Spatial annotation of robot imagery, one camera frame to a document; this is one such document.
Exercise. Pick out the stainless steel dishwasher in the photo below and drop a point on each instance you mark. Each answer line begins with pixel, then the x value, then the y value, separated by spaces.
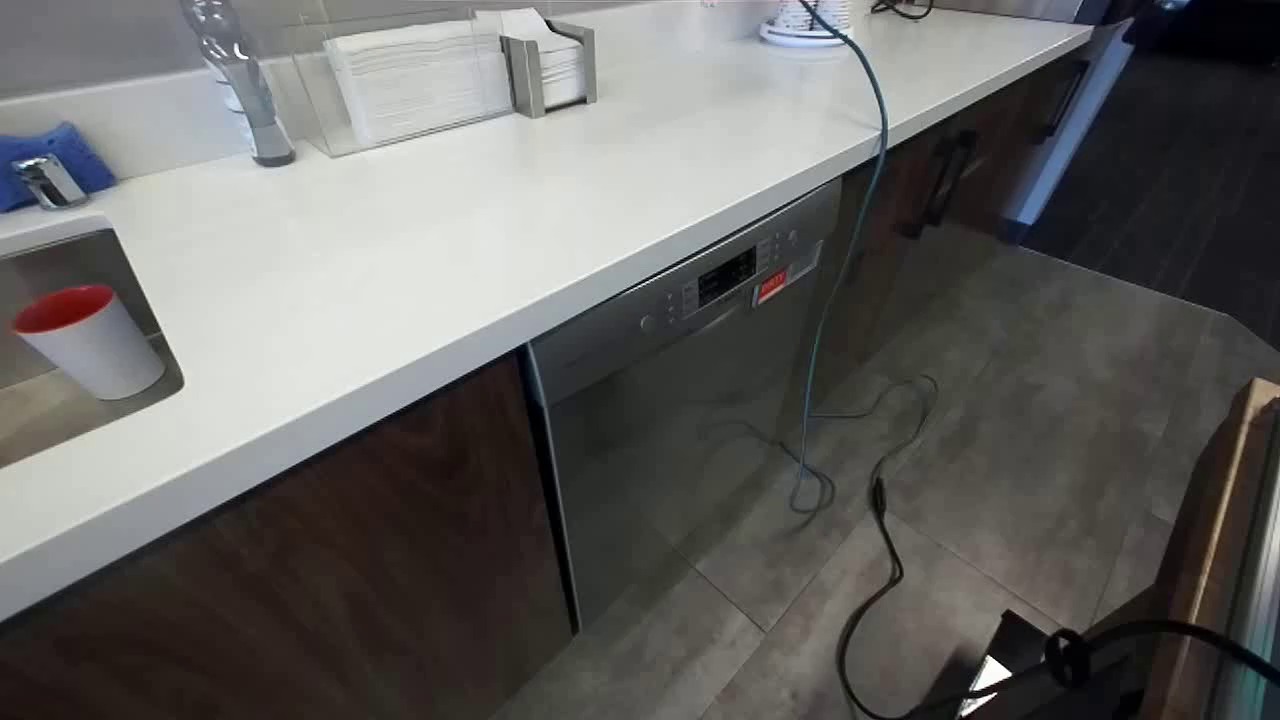
pixel 662 401

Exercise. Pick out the red dirty magnet sign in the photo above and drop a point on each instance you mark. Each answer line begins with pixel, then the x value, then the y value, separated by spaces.
pixel 778 280

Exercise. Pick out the dark wood left cabinet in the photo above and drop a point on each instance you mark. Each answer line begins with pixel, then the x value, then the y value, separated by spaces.
pixel 407 573

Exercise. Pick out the metal napkin holder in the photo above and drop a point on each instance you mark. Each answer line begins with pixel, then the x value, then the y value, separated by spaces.
pixel 555 71

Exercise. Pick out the white round countertop object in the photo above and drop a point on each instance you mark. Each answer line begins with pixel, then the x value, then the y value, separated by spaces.
pixel 805 25

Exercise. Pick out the chrome tall faucet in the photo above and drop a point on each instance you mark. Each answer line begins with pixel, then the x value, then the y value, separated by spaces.
pixel 227 50

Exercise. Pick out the white cup red interior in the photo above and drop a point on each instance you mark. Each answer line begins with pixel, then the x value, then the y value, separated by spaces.
pixel 89 337

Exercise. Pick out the black device on floor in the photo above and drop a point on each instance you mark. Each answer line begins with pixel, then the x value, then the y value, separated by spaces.
pixel 1080 672

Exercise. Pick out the blue cloth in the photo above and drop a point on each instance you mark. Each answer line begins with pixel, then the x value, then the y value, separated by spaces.
pixel 66 143

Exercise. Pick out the stainless steel sink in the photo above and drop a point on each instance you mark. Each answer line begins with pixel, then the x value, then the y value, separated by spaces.
pixel 37 401

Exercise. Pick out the wooden furniture edge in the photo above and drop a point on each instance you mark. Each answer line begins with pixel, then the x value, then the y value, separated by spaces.
pixel 1200 568

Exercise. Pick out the black cabinet handle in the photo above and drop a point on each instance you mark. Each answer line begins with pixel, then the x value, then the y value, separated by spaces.
pixel 946 176

